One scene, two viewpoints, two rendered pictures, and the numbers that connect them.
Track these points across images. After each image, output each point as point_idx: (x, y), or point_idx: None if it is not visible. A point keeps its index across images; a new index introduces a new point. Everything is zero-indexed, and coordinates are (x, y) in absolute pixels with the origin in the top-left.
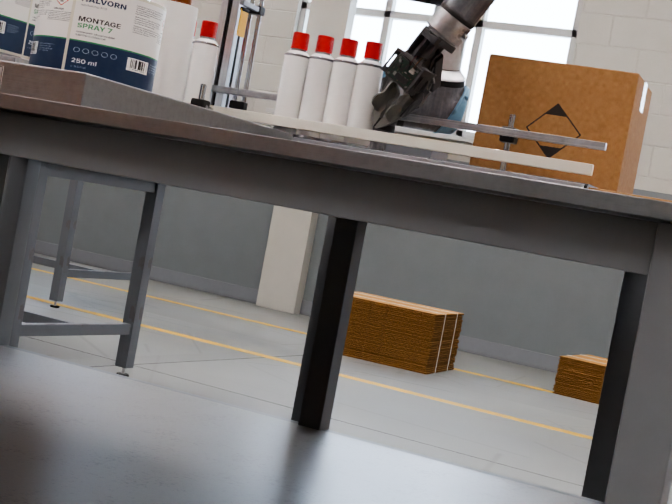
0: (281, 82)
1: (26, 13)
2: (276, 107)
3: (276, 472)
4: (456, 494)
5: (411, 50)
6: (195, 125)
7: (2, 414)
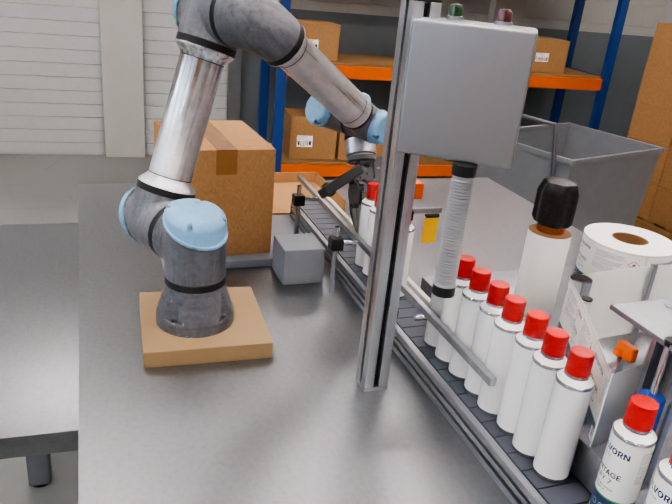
0: (410, 254)
1: (670, 297)
2: (407, 275)
3: None
4: None
5: (379, 176)
6: None
7: None
